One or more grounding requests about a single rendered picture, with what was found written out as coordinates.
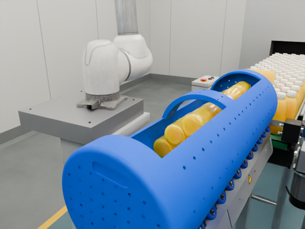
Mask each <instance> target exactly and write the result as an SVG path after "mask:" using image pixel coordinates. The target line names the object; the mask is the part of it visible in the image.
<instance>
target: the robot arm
mask: <svg viewBox="0 0 305 229"><path fill-rule="evenodd" d="M114 3H115V13H116V22H117V32H118V35H117V36H116V37H115V39H114V40H113V42H111V41H109V40H93V41H90V42H89V43H88V44H87V45H86V47H85V50H84V54H83V60H82V71H83V81H84V89H85V99H83V100H82V101H80V102H78V103H76V107H85V108H87V109H88V110H93V109H104V110H115V109H116V107H118V106H119V105H120V104H121V103H122V102H123V101H125V100H127V99H128V97H127V96H126V95H120V91H119V85H120V84H122V83H123V82H124V81H130V80H134V79H137V78H139V77H141V76H143V75H145V74H146V73H147V72H148V71H149V70H150V68H151V66H152V64H153V57H152V54H151V52H150V50H149V48H148V47H147V45H146V43H145V39H144V38H143V37H142V36H141V35H139V34H138V17H137V5H136V0H114Z"/></svg>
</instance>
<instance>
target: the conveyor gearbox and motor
mask: <svg viewBox="0 0 305 229"><path fill-rule="evenodd" d="M294 159H295V164H294V165H293V167H292V169H293V171H294V176H293V180H292V184H291V189H290V193H289V190H288V188H287V186H285V187H286V189H287V192H288V194H289V202H290V203H291V204H292V205H293V206H295V207H297V208H299V209H303V210H305V141H303V142H302V144H301V145H300V146H299V147H298V150H297V151H295V153H294Z"/></svg>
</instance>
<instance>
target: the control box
mask: <svg viewBox="0 0 305 229"><path fill-rule="evenodd" d="M210 77H211V76H208V75H205V76H203V77H201V78H199V79H197V80H195V81H192V91H195V90H210V88H211V87H212V85H213V84H214V82H215V81H216V80H217V79H218V78H220V77H215V76H214V79H211V80H209V79H208V78H210ZM203 78H206V79H207V80H206V81H202V80H201V79H203Z"/></svg>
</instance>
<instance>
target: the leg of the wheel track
mask: <svg viewBox="0 0 305 229"><path fill-rule="evenodd" d="M251 196H252V192H251V194H250V196H249V198H248V200H247V202H246V204H245V206H244V207H243V209H242V211H241V213H240V215H239V217H238V219H237V221H236V226H235V229H246V228H247V221H248V216H249V210H250V204H251Z"/></svg>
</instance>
